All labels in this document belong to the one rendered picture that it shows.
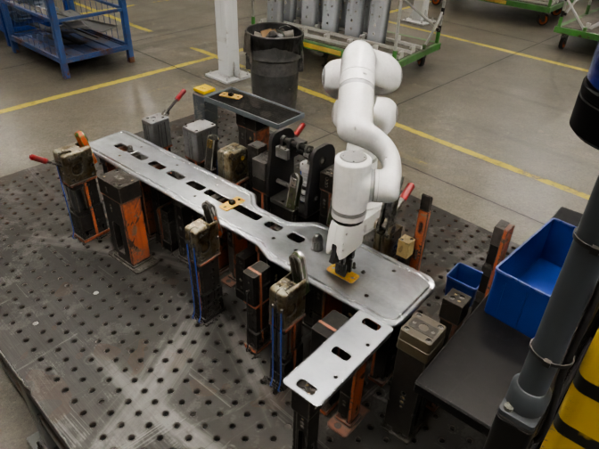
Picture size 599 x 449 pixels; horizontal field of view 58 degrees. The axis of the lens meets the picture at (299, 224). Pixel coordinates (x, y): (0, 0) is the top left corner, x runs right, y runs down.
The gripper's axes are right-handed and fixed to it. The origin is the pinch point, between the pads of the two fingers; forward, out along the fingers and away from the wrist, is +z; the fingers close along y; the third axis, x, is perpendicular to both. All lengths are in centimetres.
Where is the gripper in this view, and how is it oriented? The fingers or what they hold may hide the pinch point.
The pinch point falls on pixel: (343, 265)
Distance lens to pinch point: 138.9
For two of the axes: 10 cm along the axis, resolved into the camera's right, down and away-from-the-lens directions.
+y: -6.4, 4.2, -6.4
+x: 7.6, 3.8, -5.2
